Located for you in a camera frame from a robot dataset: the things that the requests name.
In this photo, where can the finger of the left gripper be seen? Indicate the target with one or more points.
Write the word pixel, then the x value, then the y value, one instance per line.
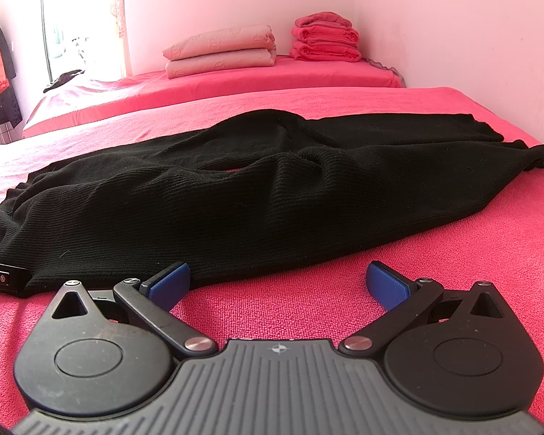
pixel 13 280

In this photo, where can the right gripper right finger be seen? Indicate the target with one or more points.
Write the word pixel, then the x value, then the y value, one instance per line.
pixel 406 303

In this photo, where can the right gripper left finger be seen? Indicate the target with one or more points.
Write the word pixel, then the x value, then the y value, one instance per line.
pixel 149 302

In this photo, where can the black knit pants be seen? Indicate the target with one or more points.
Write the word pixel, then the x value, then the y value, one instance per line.
pixel 259 193

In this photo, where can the near bed red cover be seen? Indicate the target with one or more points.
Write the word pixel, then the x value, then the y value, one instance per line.
pixel 503 244

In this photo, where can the far bed red sheet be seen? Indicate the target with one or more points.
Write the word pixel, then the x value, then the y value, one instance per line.
pixel 82 100

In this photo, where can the small black cloth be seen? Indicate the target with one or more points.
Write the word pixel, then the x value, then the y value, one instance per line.
pixel 63 79

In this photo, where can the lower beige folded blanket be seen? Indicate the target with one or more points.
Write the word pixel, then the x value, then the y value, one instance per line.
pixel 245 58

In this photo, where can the beige folded blanket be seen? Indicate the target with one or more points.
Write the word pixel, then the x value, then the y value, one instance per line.
pixel 222 40
pixel 245 58

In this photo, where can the red folded towel stack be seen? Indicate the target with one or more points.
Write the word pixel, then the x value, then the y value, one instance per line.
pixel 325 36

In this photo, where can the window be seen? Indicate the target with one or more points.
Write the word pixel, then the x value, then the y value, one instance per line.
pixel 88 36

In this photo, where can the upper beige folded blanket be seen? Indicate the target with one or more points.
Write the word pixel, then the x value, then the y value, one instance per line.
pixel 222 40

